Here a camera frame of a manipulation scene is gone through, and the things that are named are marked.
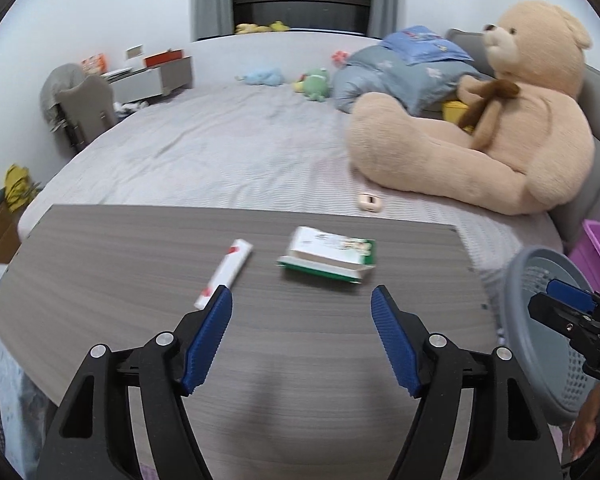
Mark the light blue elephant plush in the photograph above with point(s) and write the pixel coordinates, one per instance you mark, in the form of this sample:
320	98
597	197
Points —
262	76

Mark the blue grey pillows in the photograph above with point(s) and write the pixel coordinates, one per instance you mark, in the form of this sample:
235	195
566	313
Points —
380	75

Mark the wall socket plate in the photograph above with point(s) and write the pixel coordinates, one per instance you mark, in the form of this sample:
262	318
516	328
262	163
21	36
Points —
134	52

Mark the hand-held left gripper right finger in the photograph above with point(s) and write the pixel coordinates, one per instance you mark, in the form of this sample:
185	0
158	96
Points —
395	340

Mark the yellow cloth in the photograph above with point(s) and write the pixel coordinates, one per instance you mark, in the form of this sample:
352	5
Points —
20	185

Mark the grey chair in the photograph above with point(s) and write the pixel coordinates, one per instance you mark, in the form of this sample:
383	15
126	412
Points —
90	105

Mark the yellow plush toy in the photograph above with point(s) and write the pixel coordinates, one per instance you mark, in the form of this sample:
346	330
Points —
280	26
252	28

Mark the white and dark clothes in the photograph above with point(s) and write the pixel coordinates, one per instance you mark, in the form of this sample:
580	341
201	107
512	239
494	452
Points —
131	107

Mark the pale floral cloth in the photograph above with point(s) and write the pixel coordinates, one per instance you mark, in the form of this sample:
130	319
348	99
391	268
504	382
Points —
10	375

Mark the pink flower toy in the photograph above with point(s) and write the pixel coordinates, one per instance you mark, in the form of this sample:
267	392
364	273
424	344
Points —
340	58

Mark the white papers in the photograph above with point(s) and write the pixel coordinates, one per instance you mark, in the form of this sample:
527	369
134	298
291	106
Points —
116	73

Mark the red box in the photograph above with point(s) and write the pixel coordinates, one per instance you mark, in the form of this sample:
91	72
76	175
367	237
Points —
164	58

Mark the person's right hand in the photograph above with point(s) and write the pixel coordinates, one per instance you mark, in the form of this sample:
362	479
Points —
587	420

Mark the green frog plush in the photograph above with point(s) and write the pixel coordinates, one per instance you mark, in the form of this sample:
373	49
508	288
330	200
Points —
314	82

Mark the bed with grey sheet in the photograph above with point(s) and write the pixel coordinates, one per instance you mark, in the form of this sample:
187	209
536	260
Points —
205	150

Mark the beige earbud case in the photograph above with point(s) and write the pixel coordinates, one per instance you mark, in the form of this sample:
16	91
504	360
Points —
370	202

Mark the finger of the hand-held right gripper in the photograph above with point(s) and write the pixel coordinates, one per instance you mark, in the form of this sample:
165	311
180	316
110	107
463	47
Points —
550	310
570	292

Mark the grey and white cabinet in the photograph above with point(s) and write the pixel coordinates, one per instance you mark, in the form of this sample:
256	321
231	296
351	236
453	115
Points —
172	77

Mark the blue printed pillow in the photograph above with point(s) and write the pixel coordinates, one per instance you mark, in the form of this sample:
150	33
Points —
425	45

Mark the large beige teddy bear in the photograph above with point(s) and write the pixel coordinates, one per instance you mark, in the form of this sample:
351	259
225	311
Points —
530	135

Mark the grey garment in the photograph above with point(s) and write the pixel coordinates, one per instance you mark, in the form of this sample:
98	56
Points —
55	85

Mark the orange packet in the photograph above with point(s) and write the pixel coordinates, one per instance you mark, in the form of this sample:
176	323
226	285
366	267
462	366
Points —
93	64

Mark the white tube with red print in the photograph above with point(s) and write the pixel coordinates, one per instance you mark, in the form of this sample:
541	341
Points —
230	265

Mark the grey perforated plastic basket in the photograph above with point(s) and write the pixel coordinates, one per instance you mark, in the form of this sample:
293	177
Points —
525	270

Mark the green and white carton box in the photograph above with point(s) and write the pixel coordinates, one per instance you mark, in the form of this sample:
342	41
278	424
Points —
325	250

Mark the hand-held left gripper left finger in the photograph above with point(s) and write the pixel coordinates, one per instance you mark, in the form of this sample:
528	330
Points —
207	340

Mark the yellow plastic toy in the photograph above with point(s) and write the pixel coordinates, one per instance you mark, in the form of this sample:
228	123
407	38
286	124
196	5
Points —
452	110

